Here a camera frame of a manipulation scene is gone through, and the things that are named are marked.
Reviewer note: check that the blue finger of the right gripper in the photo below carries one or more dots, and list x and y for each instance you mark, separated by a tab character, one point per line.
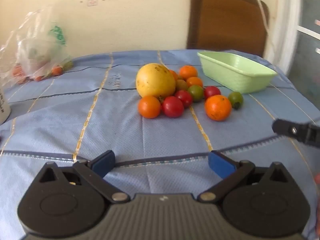
307	134

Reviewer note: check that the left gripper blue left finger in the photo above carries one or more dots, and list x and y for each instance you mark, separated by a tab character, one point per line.
93	172

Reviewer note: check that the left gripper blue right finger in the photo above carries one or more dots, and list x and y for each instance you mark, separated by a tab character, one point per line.
233	173

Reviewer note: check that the green tomato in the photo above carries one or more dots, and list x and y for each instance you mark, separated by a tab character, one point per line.
236	99
196	92

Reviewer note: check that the red tomato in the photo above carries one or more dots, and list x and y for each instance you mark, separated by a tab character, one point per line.
185	98
172	107
211	91

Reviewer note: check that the red tomato front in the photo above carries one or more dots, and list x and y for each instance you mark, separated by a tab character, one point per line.
172	107

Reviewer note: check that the small orange mandarin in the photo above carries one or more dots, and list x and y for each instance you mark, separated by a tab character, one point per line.
194	81

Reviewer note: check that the large yellow grapefruit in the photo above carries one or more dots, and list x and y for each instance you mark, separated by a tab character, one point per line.
156	80

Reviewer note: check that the orange mandarin back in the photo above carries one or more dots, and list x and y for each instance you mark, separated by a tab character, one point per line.
187	71

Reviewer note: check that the person's right hand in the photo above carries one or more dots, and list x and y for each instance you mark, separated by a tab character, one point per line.
317	181

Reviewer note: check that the blue checked tablecloth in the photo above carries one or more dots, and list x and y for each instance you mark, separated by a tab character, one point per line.
93	108

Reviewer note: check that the green plastic basket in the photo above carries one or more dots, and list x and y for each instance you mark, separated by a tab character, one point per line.
235	72

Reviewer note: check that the brown kiwi fruit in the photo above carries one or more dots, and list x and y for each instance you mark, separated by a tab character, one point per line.
181	85

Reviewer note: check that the orange fruit in bag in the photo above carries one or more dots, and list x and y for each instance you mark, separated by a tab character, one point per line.
56	71

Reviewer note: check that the clear plastic bag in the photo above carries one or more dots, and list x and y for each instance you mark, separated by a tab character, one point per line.
34	49

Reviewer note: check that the white door frame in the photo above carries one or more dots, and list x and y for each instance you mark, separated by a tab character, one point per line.
283	37

